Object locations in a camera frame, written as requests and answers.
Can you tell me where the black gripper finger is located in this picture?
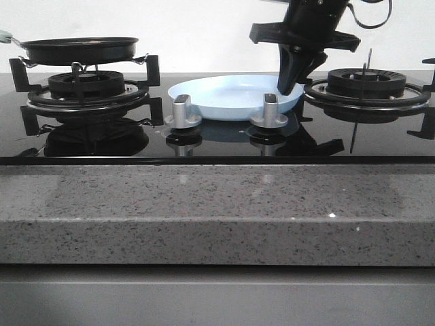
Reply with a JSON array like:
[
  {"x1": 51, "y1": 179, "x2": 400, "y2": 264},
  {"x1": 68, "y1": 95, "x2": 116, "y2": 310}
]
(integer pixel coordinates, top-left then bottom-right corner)
[
  {"x1": 298, "y1": 51, "x2": 328, "y2": 85},
  {"x1": 277, "y1": 46, "x2": 315, "y2": 95}
]

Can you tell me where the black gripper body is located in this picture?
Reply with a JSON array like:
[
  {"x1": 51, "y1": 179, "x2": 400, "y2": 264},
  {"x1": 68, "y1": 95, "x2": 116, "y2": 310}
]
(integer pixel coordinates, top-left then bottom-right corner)
[{"x1": 249, "y1": 0, "x2": 360, "y2": 52}]

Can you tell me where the light blue plate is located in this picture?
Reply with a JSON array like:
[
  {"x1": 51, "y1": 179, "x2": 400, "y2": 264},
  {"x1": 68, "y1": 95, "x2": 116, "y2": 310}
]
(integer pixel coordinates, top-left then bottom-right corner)
[{"x1": 168, "y1": 75, "x2": 303, "y2": 121}]

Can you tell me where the black frying pan green handle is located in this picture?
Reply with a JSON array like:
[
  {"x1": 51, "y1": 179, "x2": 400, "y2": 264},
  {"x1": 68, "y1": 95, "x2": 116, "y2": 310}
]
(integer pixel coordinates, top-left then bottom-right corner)
[{"x1": 1, "y1": 31, "x2": 139, "y2": 66}]

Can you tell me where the black burner without pan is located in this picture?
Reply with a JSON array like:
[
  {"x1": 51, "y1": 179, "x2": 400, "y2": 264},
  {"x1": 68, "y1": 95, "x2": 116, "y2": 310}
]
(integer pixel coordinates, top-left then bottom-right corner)
[{"x1": 304, "y1": 68, "x2": 431, "y2": 110}]

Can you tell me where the silver knob far from pan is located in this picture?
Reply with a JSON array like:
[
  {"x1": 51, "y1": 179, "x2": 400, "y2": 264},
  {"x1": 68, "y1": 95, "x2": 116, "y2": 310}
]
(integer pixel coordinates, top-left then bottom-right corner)
[{"x1": 250, "y1": 93, "x2": 288, "y2": 129}]

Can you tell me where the black glass gas cooktop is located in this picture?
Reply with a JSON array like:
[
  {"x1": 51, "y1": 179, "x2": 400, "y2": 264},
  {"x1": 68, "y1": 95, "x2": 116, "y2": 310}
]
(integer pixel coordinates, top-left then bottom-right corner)
[{"x1": 1, "y1": 73, "x2": 434, "y2": 165}]

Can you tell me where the black grate without pan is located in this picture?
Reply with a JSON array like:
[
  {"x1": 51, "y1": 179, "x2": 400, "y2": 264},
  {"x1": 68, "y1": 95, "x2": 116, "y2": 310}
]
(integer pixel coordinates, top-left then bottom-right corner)
[{"x1": 341, "y1": 50, "x2": 434, "y2": 108}]

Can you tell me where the silver knob near pan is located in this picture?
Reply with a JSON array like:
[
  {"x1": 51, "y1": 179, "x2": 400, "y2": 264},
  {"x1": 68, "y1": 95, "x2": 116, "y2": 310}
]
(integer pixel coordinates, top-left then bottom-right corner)
[{"x1": 164, "y1": 94, "x2": 202, "y2": 130}]

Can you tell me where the black pan support grate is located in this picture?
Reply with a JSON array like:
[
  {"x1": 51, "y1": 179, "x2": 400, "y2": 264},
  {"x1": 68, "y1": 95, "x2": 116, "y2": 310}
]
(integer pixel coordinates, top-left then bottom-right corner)
[{"x1": 9, "y1": 54, "x2": 160, "y2": 92}]

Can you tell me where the black burner under pan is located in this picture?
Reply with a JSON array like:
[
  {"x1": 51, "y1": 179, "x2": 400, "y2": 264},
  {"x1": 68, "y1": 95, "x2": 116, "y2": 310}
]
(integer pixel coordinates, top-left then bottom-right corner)
[{"x1": 28, "y1": 71, "x2": 149, "y2": 112}]

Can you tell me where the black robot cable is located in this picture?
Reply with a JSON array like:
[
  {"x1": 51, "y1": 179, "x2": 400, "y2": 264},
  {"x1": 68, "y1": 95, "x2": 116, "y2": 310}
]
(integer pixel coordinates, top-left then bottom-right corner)
[{"x1": 346, "y1": 0, "x2": 394, "y2": 30}]

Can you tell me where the wire pan trivet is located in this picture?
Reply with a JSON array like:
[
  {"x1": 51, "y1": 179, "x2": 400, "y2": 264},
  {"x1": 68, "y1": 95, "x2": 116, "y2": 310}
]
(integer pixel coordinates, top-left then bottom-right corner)
[{"x1": 18, "y1": 53, "x2": 151, "y2": 72}]

